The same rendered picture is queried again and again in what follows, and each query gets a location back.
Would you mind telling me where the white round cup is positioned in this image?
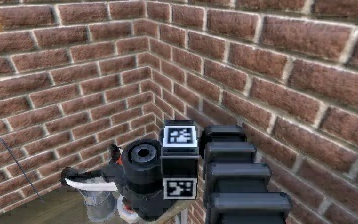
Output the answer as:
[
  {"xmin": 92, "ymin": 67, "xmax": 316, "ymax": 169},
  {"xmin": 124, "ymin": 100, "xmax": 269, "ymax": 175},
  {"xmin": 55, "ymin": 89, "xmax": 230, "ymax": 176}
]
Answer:
[{"xmin": 115, "ymin": 194, "xmax": 141, "ymax": 224}]

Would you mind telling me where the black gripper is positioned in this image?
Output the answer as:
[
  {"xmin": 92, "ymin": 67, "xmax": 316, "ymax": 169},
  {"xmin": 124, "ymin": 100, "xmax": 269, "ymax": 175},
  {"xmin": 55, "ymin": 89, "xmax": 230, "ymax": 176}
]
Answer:
[{"xmin": 60, "ymin": 138, "xmax": 175, "ymax": 222}]

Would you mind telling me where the clear drinking glass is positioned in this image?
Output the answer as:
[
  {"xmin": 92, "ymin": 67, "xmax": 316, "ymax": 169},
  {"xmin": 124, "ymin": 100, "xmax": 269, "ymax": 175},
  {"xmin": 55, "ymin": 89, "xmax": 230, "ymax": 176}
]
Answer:
[{"xmin": 79, "ymin": 185, "xmax": 119, "ymax": 224}]

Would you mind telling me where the brown wooden table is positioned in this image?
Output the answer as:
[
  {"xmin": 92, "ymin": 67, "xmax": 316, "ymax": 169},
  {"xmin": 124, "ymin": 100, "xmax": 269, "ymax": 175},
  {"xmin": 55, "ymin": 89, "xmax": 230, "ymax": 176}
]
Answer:
[{"xmin": 0, "ymin": 185, "xmax": 195, "ymax": 224}]

